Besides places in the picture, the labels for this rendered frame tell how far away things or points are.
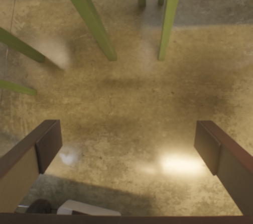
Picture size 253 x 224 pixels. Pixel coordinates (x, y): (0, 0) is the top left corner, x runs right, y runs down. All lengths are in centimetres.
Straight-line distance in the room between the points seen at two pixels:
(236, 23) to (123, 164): 90
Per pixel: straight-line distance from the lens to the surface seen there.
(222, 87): 97
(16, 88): 96
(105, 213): 90
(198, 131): 17
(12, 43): 92
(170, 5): 55
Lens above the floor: 88
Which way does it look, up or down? 79 degrees down
